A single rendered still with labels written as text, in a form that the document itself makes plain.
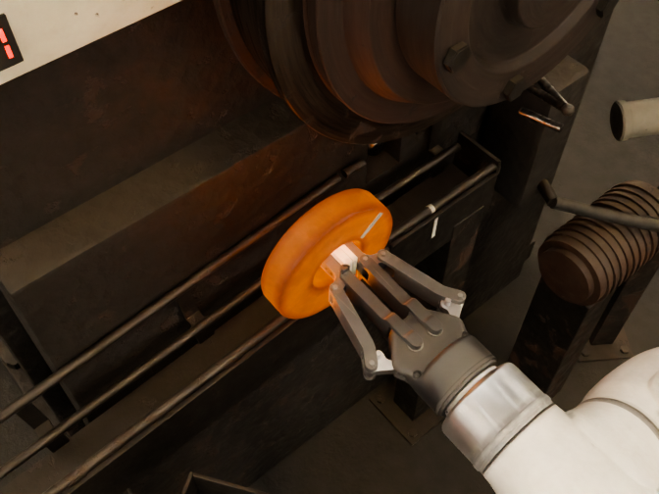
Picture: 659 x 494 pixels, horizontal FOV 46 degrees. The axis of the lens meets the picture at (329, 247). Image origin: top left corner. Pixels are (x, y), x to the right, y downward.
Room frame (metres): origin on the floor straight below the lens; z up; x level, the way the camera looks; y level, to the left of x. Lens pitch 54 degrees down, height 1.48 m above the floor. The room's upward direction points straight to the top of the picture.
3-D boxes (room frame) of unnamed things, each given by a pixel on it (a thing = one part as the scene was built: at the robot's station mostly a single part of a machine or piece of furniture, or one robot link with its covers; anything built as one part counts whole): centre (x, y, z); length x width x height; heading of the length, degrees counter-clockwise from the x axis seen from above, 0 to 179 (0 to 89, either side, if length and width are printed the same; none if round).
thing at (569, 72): (0.80, -0.29, 0.68); 0.11 x 0.08 x 0.24; 40
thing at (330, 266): (0.43, 0.00, 0.84); 0.05 x 0.03 x 0.01; 40
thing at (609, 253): (0.75, -0.45, 0.27); 0.22 x 0.13 x 0.53; 130
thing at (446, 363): (0.34, -0.10, 0.84); 0.09 x 0.08 x 0.07; 40
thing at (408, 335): (0.39, -0.05, 0.84); 0.11 x 0.01 x 0.04; 41
